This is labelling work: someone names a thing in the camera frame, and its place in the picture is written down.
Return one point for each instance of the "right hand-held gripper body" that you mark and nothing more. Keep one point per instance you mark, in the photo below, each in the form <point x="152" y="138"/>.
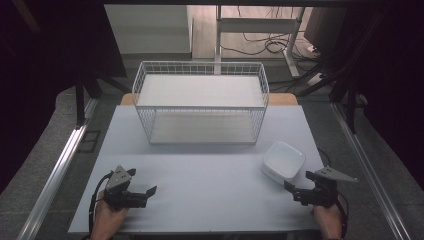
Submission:
<point x="321" y="195"/>

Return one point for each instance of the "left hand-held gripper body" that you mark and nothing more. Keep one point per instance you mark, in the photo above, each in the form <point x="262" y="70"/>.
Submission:
<point x="117" y="195"/>

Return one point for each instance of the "white square plate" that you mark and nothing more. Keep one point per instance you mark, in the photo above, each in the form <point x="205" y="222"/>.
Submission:
<point x="283" y="161"/>

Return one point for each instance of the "person's right hand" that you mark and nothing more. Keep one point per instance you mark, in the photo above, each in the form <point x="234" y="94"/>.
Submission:
<point x="328" y="221"/>

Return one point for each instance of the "person's left hand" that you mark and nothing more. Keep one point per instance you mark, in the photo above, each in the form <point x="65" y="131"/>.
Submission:
<point x="106" y="221"/>

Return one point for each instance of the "black metal stand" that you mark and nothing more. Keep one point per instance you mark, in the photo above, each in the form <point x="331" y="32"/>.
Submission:
<point x="80" y="106"/>
<point x="350" y="113"/>

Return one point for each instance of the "white power strip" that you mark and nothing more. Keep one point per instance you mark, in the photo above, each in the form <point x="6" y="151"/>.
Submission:
<point x="315" y="79"/>

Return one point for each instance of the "dark curtain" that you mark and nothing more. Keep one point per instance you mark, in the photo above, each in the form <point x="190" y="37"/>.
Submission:
<point x="396" y="83"/>
<point x="40" y="66"/>

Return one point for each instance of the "white cabinet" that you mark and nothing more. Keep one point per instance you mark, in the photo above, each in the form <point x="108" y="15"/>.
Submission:
<point x="146" y="30"/>

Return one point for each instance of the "dark brown cabinet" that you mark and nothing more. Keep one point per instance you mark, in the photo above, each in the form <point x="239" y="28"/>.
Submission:
<point x="325" y="28"/>

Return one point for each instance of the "aluminium rail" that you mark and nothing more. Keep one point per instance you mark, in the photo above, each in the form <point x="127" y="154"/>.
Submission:
<point x="373" y="186"/>
<point x="53" y="180"/>

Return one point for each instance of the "white metal desk frame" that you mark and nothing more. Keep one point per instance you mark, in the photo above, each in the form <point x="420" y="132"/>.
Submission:
<point x="256" y="25"/>

